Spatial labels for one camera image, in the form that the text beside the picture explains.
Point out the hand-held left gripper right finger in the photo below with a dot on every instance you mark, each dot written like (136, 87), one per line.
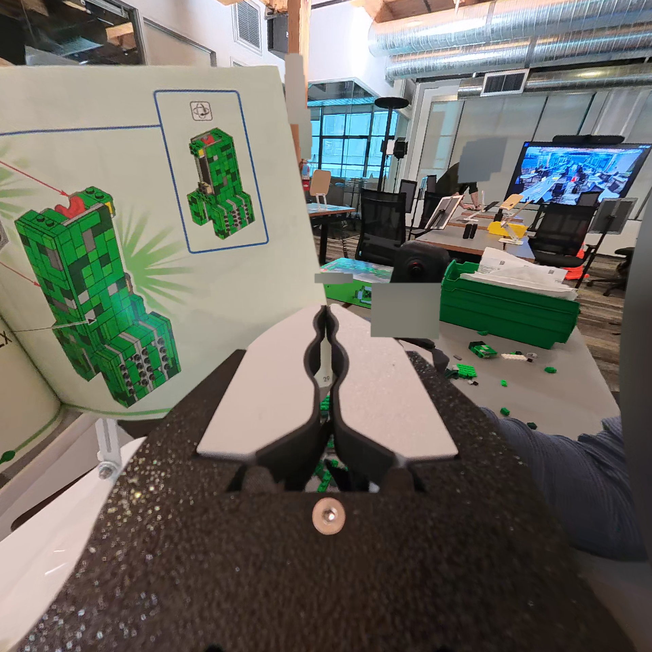
(392, 397)

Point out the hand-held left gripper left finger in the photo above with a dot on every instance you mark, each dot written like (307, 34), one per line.
(265, 397)

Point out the brick set instruction booklet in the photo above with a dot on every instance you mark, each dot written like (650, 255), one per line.
(127, 153)

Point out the person's right forearm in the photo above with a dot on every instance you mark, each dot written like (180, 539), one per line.
(560, 484)

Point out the grey desk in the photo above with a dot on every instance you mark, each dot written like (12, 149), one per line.
(560, 387)

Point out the long wooden work table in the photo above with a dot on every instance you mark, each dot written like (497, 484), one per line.
(458, 243)

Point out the tilted tablet on stand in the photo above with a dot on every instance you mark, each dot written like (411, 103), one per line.
(445, 211)

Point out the green brick set box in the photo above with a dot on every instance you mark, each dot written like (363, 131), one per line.
(377, 285)

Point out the scattered small green bricks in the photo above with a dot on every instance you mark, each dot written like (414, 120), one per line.
(461, 370)

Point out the yellow plastic part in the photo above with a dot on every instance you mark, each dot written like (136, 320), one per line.
(502, 227)

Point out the white printed paper bag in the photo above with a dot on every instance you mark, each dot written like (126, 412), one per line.
(540, 291)
(519, 270)

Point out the partly built green brick model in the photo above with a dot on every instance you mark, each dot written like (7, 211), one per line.
(482, 349)

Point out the wooden top office table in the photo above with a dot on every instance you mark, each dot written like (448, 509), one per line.
(331, 209)

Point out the stack of green plastic bins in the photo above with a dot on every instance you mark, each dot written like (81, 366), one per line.
(509, 321)

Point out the black speaker on stand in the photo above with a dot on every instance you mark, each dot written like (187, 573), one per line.
(401, 147)

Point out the white stand with wooden board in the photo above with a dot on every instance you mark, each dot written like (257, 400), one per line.
(321, 181)

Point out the white brick piece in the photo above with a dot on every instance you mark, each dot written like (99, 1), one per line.
(514, 356)

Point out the large paned window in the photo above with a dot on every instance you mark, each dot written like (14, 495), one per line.
(356, 142)

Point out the red fire extinguisher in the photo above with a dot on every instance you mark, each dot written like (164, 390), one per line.
(305, 173)

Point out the black floor lamp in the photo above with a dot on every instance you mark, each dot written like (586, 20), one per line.
(392, 102)

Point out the orange traffic cone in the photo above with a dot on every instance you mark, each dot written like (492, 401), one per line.
(580, 265)

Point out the white ceiling vent grille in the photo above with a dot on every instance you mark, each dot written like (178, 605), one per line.
(504, 83)

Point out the grey display on pole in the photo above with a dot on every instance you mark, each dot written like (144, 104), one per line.
(614, 214)

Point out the black video bar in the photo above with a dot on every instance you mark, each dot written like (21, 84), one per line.
(588, 138)

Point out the large wall screen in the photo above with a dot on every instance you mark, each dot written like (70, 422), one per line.
(570, 173)

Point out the silver ventilation duct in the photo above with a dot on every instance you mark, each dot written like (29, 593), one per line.
(509, 25)
(509, 58)

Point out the black wall speaker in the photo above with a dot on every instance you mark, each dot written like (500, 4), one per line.
(279, 33)

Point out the white wall air vent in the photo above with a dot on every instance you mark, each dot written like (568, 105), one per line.
(248, 25)

